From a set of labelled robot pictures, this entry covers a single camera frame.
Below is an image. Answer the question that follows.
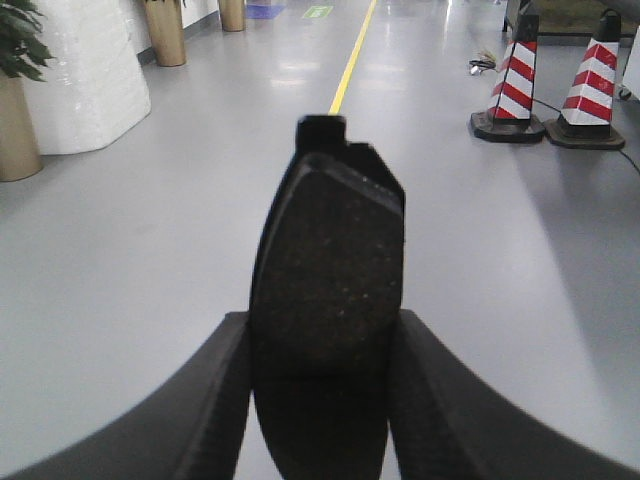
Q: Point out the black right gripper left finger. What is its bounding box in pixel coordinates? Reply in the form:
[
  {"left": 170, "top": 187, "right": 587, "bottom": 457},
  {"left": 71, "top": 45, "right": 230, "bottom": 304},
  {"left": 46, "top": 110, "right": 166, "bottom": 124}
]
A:
[{"left": 13, "top": 312, "right": 250, "bottom": 479}]

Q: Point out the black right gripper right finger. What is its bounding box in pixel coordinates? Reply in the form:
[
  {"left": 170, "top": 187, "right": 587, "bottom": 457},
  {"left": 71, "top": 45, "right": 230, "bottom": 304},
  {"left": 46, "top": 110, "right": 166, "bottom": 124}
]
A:
[{"left": 387, "top": 310, "right": 639, "bottom": 479}]

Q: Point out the grey brake pad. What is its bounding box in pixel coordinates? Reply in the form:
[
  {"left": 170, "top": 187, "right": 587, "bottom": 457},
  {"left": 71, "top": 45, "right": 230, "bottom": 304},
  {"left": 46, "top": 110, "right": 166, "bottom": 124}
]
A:
[{"left": 249, "top": 115, "right": 405, "bottom": 479}]

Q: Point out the red white traffic cone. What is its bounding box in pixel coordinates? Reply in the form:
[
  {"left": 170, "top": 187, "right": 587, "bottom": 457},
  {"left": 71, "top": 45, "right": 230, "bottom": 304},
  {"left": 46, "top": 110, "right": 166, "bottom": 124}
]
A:
[{"left": 470, "top": 3, "right": 545, "bottom": 143}]

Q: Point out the brown cardboard tube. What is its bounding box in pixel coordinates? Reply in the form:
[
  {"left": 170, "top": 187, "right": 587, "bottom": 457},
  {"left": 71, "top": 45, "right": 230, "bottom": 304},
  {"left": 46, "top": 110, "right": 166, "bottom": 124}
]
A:
[
  {"left": 143, "top": 0, "right": 186, "bottom": 67},
  {"left": 1, "top": 73, "right": 43, "bottom": 182},
  {"left": 218, "top": 0, "right": 246, "bottom": 32}
]

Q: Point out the white wrapped roll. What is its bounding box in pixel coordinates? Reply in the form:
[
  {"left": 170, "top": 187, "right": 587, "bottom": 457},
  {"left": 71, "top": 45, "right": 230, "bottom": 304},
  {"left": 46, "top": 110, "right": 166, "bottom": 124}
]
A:
[{"left": 24, "top": 1, "right": 151, "bottom": 155}]

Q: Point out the green potted plant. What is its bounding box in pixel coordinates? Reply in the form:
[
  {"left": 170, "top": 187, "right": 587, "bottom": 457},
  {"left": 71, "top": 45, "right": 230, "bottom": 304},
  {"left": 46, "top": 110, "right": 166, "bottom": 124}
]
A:
[{"left": 1, "top": 0, "right": 54, "bottom": 82}]

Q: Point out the green safety floor sticker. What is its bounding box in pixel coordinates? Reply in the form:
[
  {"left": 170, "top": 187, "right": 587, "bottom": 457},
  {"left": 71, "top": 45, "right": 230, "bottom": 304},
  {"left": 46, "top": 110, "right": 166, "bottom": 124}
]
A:
[{"left": 302, "top": 5, "right": 334, "bottom": 20}]

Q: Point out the black floor cable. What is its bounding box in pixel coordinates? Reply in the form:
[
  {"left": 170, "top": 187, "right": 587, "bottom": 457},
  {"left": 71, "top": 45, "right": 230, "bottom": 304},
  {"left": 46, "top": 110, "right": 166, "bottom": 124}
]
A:
[{"left": 532, "top": 97, "right": 640, "bottom": 176}]

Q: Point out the coiled cable bundle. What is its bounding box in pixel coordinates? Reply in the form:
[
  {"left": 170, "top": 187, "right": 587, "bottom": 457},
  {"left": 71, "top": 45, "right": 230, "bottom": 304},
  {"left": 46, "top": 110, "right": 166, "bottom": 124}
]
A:
[{"left": 468, "top": 48, "right": 501, "bottom": 77}]

